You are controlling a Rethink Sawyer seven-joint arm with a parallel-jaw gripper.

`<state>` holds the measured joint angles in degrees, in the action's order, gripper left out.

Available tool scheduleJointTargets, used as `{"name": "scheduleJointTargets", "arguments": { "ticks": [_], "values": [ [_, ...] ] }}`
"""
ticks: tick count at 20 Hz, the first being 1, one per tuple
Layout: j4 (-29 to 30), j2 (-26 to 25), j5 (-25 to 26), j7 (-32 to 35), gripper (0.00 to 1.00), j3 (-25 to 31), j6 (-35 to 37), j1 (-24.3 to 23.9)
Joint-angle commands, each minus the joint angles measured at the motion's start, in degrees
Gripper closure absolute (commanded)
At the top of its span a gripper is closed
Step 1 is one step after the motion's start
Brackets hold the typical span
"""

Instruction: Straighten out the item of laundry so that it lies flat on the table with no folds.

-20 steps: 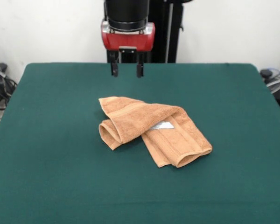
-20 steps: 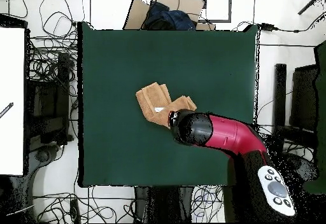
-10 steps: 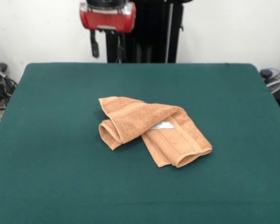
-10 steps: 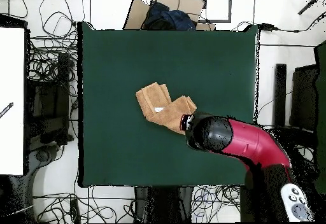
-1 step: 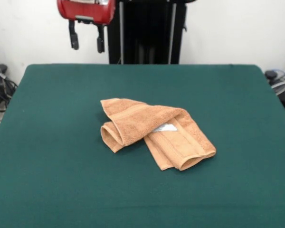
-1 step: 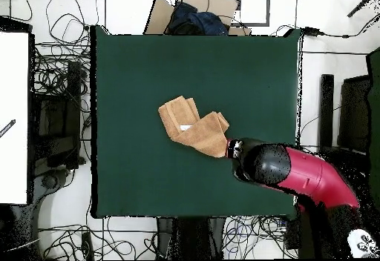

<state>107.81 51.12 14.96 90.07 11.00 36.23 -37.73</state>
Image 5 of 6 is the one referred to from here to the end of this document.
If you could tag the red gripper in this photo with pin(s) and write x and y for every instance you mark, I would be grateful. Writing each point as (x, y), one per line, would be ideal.
(85, 10)

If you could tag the tan terry towel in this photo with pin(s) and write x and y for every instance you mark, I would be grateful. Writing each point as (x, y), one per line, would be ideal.
(137, 118)

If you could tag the black equipment stand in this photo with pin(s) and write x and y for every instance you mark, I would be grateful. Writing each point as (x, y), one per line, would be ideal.
(145, 28)

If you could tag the dark green table cloth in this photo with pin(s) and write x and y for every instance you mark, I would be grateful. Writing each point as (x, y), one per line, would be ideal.
(61, 166)

